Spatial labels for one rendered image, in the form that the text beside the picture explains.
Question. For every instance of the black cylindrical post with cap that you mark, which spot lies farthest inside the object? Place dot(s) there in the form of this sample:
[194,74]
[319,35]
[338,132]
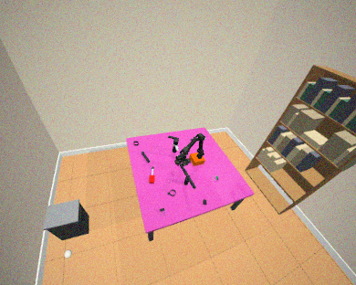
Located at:
[175,142]

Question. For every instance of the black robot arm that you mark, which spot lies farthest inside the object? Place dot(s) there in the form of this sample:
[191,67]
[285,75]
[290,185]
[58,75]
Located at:
[187,148]

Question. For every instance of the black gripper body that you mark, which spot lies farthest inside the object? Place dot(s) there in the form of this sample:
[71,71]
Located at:
[187,160]

